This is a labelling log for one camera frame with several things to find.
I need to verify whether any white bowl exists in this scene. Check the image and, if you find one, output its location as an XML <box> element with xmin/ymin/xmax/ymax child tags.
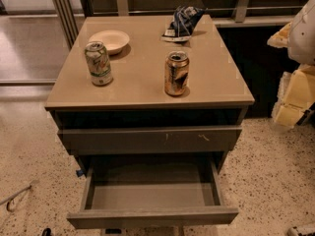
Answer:
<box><xmin>89</xmin><ymin>30</ymin><xmax>130</xmax><ymax>56</ymax></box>

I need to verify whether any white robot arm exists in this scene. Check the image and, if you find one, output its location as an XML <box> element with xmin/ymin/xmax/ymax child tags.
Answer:
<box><xmin>267</xmin><ymin>0</ymin><xmax>315</xmax><ymax>129</ymax></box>

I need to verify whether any orange soda can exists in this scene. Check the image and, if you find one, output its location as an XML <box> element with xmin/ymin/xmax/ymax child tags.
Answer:
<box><xmin>164</xmin><ymin>51</ymin><xmax>190</xmax><ymax>96</ymax></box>

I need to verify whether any grey drawer cabinet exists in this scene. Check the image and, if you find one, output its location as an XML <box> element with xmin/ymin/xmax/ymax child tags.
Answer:
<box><xmin>44</xmin><ymin>15</ymin><xmax>256</xmax><ymax>230</ymax></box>

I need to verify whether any blue sneaker shoe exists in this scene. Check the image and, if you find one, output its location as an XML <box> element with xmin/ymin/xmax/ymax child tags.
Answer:
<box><xmin>161</xmin><ymin>6</ymin><xmax>205</xmax><ymax>42</ymax></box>

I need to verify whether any closed top drawer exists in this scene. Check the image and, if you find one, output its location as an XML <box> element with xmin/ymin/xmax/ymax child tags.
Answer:
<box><xmin>58</xmin><ymin>126</ymin><xmax>241</xmax><ymax>155</ymax></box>

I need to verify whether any green white soda can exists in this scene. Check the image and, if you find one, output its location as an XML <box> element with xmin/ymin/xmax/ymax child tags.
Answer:
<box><xmin>85</xmin><ymin>41</ymin><xmax>113</xmax><ymax>86</ymax></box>

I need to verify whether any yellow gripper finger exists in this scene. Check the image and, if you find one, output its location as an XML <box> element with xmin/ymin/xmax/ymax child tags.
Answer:
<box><xmin>272</xmin><ymin>64</ymin><xmax>315</xmax><ymax>128</ymax></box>
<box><xmin>267</xmin><ymin>23</ymin><xmax>291</xmax><ymax>48</ymax></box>

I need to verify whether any open middle drawer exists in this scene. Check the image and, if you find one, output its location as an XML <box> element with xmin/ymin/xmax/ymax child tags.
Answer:
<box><xmin>67</xmin><ymin>153</ymin><xmax>238</xmax><ymax>229</ymax></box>

